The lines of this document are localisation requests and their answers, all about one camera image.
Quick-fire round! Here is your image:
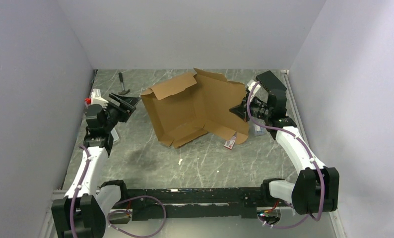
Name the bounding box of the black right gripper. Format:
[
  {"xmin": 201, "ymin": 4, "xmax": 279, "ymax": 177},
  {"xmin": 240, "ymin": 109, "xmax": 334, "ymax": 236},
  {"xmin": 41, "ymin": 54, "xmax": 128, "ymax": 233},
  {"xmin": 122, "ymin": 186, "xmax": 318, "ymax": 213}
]
[{"xmin": 229, "ymin": 94, "xmax": 271, "ymax": 123}]

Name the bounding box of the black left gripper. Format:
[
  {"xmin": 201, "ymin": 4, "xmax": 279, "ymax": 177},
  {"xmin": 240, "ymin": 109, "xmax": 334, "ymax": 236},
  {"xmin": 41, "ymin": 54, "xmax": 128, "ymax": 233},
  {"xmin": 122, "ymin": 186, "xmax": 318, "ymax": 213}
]
[{"xmin": 103, "ymin": 93, "xmax": 140, "ymax": 132}]

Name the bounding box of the brown cardboard box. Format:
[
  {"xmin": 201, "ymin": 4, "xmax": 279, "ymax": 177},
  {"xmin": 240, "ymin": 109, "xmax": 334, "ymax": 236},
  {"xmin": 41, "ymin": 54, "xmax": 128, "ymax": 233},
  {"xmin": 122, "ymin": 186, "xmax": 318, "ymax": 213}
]
[{"xmin": 140, "ymin": 68, "xmax": 249, "ymax": 148}]

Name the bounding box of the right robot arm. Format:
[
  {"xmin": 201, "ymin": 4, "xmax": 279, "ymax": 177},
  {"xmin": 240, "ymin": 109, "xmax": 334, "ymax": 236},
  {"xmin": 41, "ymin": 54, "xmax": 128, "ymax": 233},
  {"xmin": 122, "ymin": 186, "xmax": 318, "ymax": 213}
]
[{"xmin": 230, "ymin": 89, "xmax": 339, "ymax": 221}]

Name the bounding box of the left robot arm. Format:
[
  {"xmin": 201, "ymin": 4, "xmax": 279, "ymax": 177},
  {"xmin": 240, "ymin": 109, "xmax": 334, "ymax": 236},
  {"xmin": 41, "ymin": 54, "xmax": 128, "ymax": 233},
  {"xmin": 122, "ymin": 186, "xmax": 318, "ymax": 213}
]
[{"xmin": 51, "ymin": 93, "xmax": 140, "ymax": 238}]

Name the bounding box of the clear box of paper clips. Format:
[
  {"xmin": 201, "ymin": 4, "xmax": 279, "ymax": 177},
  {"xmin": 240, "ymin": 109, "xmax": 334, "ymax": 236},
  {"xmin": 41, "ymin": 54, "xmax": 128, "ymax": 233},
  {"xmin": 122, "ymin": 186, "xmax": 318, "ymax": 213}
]
[{"xmin": 252, "ymin": 124, "xmax": 267, "ymax": 136}]

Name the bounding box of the white plastic box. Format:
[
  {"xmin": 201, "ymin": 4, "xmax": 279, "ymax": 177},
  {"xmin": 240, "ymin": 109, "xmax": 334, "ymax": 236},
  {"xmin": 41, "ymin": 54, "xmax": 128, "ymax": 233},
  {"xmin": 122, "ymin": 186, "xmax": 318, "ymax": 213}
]
[{"xmin": 111, "ymin": 128, "xmax": 120, "ymax": 143}]

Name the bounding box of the red white staples box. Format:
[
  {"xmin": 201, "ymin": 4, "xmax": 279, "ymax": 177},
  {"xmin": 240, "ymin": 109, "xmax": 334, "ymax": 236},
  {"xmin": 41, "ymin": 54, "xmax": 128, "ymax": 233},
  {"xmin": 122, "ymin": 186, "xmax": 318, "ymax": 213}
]
[{"xmin": 224, "ymin": 132, "xmax": 237, "ymax": 150}]

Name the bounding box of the black handled hammer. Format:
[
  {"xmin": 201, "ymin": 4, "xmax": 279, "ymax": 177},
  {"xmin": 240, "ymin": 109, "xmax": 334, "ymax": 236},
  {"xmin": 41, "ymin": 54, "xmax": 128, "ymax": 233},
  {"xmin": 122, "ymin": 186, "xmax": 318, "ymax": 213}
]
[{"xmin": 118, "ymin": 72, "xmax": 130, "ymax": 95}]

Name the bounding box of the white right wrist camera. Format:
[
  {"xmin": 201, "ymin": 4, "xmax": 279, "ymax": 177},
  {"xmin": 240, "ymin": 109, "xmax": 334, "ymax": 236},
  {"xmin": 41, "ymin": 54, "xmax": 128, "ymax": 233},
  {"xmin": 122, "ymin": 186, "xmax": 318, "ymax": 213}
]
[{"xmin": 246, "ymin": 79, "xmax": 261, "ymax": 95}]

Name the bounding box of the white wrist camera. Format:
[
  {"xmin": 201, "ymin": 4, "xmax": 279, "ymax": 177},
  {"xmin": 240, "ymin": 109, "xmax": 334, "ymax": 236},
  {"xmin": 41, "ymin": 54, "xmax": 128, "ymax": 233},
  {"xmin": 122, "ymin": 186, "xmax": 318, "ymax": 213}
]
[
  {"xmin": 84, "ymin": 88, "xmax": 108, "ymax": 108},
  {"xmin": 246, "ymin": 79, "xmax": 261, "ymax": 95}
]

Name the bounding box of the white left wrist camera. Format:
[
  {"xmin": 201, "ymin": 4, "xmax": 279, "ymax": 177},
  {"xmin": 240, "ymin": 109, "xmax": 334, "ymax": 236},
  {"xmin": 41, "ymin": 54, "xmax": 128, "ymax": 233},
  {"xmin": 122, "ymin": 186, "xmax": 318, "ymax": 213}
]
[{"xmin": 84, "ymin": 88, "xmax": 108, "ymax": 108}]

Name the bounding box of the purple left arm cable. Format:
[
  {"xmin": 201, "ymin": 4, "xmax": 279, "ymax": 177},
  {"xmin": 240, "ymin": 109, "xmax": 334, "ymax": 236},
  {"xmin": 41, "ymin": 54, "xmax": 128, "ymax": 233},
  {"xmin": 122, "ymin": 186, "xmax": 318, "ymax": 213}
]
[{"xmin": 68, "ymin": 144, "xmax": 167, "ymax": 238}]

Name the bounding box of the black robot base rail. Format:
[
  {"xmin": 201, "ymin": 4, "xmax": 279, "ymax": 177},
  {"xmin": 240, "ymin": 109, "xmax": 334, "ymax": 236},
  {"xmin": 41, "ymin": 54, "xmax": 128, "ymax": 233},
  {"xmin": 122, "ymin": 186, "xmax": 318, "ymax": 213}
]
[{"xmin": 114, "ymin": 187, "xmax": 281, "ymax": 221}]

